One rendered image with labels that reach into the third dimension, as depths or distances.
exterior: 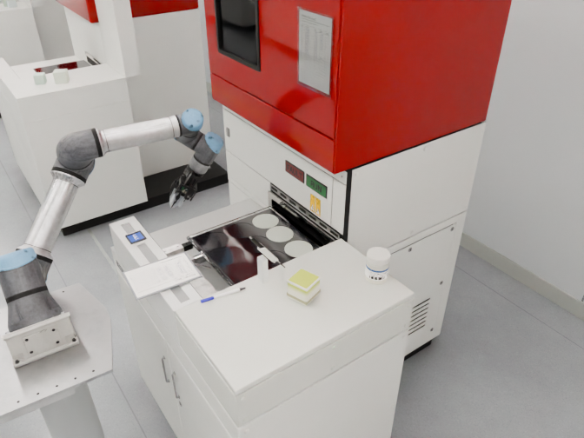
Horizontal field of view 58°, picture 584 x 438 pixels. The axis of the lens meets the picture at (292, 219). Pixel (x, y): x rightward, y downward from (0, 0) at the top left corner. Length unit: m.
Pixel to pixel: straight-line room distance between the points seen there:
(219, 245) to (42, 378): 0.69
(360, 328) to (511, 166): 1.84
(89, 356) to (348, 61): 1.14
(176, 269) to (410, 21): 1.03
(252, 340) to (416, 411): 1.27
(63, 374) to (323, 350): 0.75
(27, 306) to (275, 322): 0.72
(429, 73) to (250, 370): 1.07
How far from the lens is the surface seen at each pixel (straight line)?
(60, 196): 1.90
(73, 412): 1.95
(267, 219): 2.02
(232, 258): 1.83
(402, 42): 1.67
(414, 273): 2.27
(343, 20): 1.49
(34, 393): 1.68
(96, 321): 1.81
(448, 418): 2.58
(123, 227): 1.97
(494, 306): 3.16
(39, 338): 1.71
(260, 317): 1.51
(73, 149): 1.82
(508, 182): 3.19
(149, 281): 1.68
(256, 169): 2.18
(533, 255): 3.27
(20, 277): 1.72
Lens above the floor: 2.02
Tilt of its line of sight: 34 degrees down
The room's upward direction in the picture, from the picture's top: straight up
